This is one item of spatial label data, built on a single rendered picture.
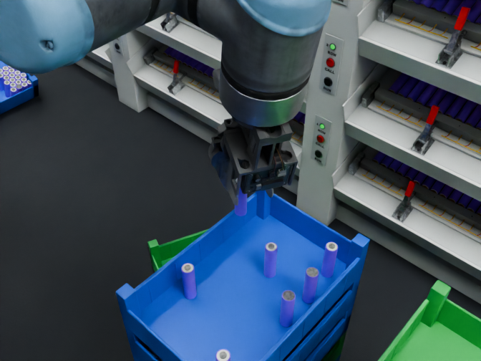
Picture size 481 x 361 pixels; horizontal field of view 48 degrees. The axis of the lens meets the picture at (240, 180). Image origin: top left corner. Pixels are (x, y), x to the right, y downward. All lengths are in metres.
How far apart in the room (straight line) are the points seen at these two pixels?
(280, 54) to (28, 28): 0.20
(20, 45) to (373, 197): 0.92
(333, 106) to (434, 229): 0.33
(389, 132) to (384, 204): 0.19
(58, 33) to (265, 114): 0.22
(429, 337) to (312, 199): 0.59
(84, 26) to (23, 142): 1.26
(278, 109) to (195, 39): 0.85
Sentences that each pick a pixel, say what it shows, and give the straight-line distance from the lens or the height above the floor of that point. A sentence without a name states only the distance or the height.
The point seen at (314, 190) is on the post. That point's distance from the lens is 1.28.
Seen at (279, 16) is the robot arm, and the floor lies 0.79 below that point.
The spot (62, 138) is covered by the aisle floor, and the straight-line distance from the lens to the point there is 1.65.
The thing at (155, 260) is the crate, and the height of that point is 0.03.
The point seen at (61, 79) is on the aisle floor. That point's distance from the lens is 1.91.
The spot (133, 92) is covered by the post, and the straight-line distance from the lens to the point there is 1.66.
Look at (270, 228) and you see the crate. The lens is 0.89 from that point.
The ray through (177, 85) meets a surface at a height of 0.16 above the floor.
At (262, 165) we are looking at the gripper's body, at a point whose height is 0.59.
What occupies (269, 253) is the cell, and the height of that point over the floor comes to 0.38.
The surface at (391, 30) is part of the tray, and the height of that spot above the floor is 0.52.
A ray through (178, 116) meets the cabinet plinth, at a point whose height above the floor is 0.03.
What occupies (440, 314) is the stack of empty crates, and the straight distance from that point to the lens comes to 0.82.
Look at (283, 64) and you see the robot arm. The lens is 0.48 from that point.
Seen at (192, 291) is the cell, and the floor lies 0.34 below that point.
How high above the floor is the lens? 0.99
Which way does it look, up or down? 44 degrees down
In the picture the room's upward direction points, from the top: straight up
